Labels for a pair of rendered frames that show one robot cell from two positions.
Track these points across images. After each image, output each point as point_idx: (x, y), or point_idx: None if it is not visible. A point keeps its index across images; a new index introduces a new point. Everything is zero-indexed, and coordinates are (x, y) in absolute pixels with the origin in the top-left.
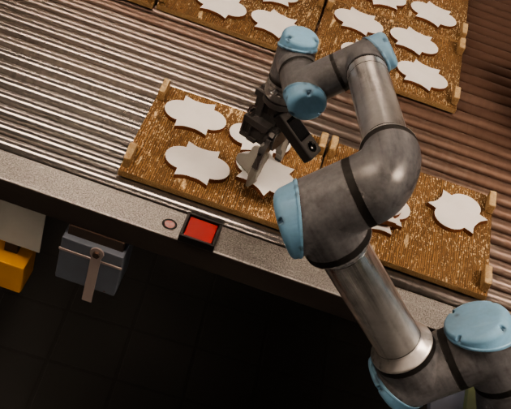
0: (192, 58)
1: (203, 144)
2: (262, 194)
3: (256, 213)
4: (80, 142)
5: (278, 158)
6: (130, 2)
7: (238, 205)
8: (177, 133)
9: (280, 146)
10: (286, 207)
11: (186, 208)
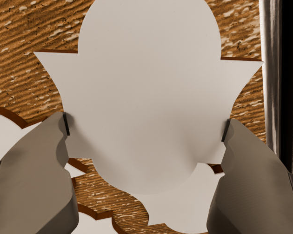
0: None
1: (126, 205)
2: (256, 69)
3: (245, 44)
4: None
5: (64, 125)
6: None
7: (244, 93)
8: (138, 231)
9: (72, 202)
10: None
11: (279, 153)
